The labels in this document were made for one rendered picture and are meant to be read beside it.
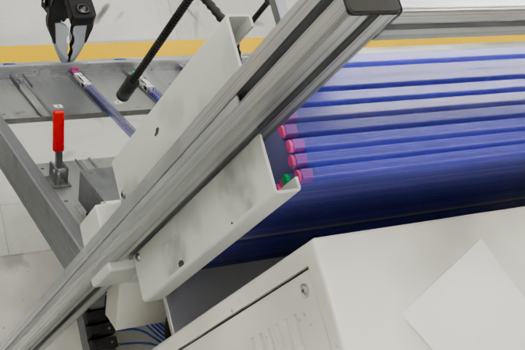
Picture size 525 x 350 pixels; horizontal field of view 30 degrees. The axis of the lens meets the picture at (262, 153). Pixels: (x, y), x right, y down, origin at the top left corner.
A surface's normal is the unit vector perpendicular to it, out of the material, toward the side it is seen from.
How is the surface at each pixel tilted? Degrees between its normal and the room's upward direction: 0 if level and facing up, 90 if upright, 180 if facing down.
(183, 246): 90
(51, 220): 90
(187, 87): 90
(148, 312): 46
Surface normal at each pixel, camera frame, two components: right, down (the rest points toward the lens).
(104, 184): 0.12, -0.91
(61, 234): -0.87, 0.08
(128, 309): 0.47, 0.40
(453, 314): 0.29, -0.52
